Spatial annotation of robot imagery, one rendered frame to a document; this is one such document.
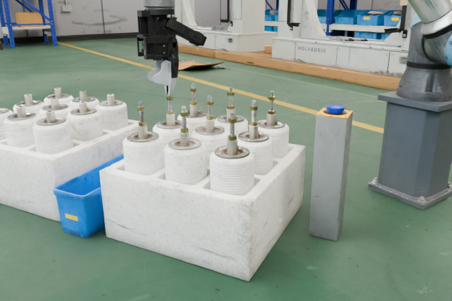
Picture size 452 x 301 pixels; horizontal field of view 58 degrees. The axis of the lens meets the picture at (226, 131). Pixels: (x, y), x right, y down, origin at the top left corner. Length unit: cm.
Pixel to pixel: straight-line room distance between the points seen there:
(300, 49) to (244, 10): 95
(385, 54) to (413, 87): 181
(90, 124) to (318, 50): 247
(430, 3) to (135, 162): 77
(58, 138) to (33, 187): 15
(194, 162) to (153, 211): 15
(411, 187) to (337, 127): 42
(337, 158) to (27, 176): 81
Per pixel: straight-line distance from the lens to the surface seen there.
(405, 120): 126
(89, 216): 107
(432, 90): 125
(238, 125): 109
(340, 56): 329
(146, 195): 94
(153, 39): 100
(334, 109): 96
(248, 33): 431
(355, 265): 99
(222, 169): 84
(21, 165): 122
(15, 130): 126
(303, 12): 377
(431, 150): 126
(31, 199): 125
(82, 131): 125
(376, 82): 301
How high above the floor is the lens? 55
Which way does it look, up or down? 17 degrees down
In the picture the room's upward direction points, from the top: straight up
